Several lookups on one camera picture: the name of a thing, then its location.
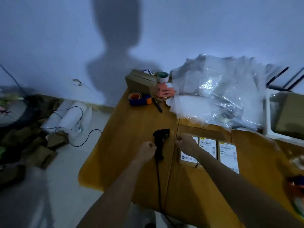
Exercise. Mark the stack of brown cardboard boxes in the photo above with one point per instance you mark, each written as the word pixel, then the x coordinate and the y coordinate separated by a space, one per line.
pixel 140 82

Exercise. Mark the person's left hand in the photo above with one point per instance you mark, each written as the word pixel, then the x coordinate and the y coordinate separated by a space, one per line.
pixel 145 151

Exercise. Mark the person's right forearm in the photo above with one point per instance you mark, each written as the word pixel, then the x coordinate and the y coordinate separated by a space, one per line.
pixel 239 192

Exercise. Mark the cardboard parcel with white label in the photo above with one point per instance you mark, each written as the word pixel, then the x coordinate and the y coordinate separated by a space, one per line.
pixel 188 156
pixel 228 157
pixel 208 146

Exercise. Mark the black marker pen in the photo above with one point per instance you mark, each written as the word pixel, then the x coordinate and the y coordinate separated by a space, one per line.
pixel 157 105

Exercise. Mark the blue orange tape dispenser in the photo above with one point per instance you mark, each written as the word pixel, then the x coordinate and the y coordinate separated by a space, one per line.
pixel 139 99

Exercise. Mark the pile of flattened cardboard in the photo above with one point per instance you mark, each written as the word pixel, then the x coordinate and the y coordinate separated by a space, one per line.
pixel 30 144

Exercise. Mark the large brown cardboard box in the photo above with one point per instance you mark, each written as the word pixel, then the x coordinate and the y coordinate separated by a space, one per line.
pixel 288 113

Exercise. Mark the pink paper note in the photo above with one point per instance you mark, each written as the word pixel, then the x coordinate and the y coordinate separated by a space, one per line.
pixel 165 91

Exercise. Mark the person's right fingers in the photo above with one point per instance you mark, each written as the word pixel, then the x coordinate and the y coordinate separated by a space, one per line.
pixel 179 140

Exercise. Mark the black barcode scanner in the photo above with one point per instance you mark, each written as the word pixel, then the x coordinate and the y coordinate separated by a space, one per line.
pixel 160 142

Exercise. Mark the white foam roll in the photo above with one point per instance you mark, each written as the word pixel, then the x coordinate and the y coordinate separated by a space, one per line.
pixel 57 116
pixel 73 118

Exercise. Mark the white shelf frame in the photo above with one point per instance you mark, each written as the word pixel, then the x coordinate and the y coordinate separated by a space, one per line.
pixel 273 125

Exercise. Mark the person's left forearm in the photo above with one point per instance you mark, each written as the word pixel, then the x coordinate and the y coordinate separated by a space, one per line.
pixel 111 199

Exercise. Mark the person's left fingers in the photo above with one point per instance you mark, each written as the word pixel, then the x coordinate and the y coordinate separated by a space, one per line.
pixel 151 146

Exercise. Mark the pile of clear bubble bags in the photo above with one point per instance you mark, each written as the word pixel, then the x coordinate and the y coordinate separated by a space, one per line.
pixel 218 92

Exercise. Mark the person's right hand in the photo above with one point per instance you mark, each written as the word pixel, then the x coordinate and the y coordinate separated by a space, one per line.
pixel 187 144

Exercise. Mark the white tape roll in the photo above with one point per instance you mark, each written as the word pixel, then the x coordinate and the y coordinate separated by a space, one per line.
pixel 163 77

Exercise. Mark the black router with antennas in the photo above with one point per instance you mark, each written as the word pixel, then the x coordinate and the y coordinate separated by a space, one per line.
pixel 283 80

